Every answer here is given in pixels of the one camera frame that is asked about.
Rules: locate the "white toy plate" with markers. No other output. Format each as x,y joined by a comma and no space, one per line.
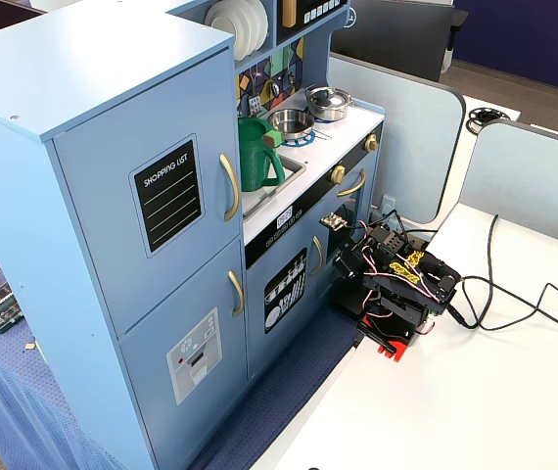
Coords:
262,24
246,29
220,19

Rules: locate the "red table clamp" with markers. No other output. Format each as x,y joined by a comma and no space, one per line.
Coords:
391,348

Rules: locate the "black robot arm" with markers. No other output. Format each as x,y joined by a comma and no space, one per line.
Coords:
406,303

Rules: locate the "fridge door with shopping list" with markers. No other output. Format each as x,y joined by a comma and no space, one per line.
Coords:
103,205

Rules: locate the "steel toy pot with lid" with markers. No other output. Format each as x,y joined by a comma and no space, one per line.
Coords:
328,100

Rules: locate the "gold stove knob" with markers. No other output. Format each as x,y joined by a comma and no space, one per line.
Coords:
338,173
371,142

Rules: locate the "light blue desk partition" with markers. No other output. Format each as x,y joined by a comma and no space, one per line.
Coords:
528,171
406,147

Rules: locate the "blue oven door with window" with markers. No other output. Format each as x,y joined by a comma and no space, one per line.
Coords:
363,205

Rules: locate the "grey partition bracket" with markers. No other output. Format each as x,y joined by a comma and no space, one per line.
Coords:
387,202

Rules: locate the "small steel toy grater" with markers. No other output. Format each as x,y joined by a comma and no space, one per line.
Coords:
255,105

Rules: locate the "black toy microwave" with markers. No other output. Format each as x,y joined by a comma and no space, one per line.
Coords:
318,22

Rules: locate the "hanging steel toy utensil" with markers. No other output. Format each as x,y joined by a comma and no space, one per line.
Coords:
291,80

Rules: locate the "small wrist camera board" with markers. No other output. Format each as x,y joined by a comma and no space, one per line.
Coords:
334,221

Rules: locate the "green plastic pitcher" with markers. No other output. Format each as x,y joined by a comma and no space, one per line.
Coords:
254,156

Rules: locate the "blue cabinet door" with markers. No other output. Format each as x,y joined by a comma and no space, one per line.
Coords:
63,73

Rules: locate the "hanging steel toy ladle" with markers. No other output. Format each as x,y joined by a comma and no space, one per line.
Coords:
276,88

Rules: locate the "grey toy sink basin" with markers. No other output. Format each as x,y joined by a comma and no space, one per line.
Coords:
292,171

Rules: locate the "fridge door with dispenser print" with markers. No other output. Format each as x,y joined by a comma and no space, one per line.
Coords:
137,367

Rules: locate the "small tan scrap piece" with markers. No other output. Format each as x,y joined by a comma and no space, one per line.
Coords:
30,346

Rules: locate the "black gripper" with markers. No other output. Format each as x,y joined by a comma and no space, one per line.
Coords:
347,260

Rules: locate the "open steel toy pot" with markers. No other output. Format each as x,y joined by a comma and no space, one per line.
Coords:
289,122

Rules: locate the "black office furniture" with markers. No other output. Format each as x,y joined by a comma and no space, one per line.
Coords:
396,34

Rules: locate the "cabinet door with dishes print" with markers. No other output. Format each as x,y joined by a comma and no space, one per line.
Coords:
254,294

